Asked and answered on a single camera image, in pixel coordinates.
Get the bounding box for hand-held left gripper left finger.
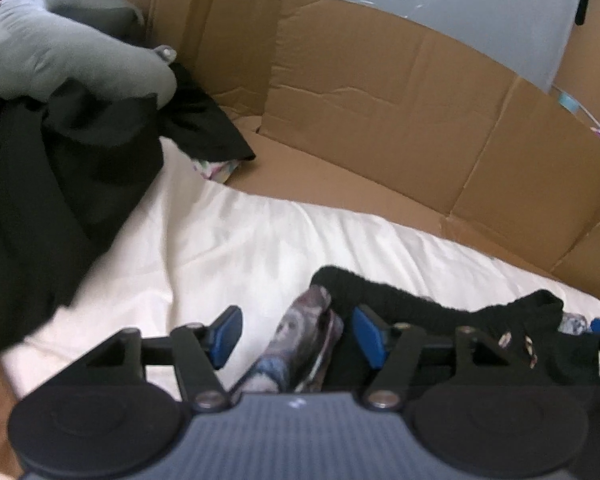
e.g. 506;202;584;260
82;305;243;411

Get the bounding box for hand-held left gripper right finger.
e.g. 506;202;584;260
351;304;523;409

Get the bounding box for black shorts with patterned lining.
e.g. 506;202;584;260
230;265;600;451

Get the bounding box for black clothes pile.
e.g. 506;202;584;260
0;80;163;356

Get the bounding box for bear print bed sheet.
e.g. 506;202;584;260
0;137;600;401

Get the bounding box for floral printed cloth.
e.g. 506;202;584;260
192;156;242;184

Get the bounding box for black cloth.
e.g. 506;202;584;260
157;62;257;163

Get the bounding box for flattened cardboard sheet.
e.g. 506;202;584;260
92;0;600;306

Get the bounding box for grey neck pillow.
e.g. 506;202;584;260
0;0;177;108

